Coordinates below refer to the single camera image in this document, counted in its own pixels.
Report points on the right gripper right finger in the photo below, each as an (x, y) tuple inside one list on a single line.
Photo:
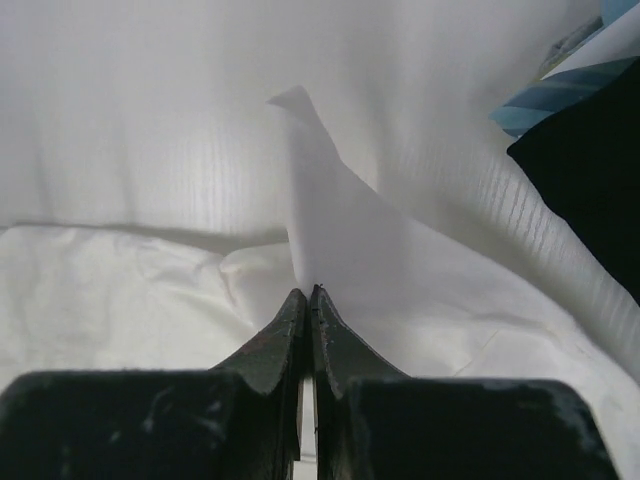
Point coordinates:
[(373, 421)]

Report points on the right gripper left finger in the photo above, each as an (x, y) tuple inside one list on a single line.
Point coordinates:
[(237, 420)]

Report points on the white floral t shirt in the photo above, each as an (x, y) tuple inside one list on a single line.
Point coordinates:
[(78, 297)]

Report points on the folded black t shirt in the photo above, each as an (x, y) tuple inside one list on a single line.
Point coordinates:
[(584, 162)]

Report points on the striped blue folded shirt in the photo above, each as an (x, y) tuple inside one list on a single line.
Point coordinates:
[(575, 67)]

